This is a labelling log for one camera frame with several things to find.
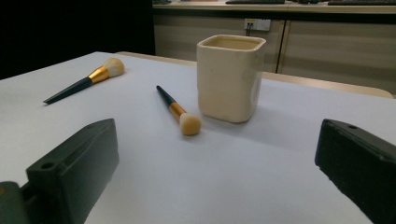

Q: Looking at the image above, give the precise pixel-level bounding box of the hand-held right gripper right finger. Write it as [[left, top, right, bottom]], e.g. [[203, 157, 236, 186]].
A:
[[314, 119, 396, 224]]

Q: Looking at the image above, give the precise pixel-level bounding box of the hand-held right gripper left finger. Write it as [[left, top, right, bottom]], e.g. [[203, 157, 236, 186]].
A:
[[26, 118, 120, 224]]

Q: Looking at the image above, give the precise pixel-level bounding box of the large gold-ferrule makeup brush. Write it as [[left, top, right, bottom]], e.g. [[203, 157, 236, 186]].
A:
[[43, 57, 125, 105]]

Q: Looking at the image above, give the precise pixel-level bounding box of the small gold-ferrule makeup brush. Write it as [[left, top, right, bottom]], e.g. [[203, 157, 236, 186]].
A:
[[155, 85, 203, 137]]

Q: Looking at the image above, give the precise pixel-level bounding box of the cream square ceramic cup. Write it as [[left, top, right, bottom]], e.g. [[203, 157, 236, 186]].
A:
[[195, 34, 267, 124]]

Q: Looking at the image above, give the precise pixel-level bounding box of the long wooden counter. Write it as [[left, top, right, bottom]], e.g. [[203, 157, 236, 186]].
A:
[[152, 0, 396, 96]]

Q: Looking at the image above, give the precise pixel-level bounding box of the white table sheet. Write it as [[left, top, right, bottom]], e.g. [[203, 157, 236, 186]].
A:
[[0, 50, 396, 224]]

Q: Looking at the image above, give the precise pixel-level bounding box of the white wall socket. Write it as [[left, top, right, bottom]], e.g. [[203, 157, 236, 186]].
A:
[[244, 18, 272, 32]]

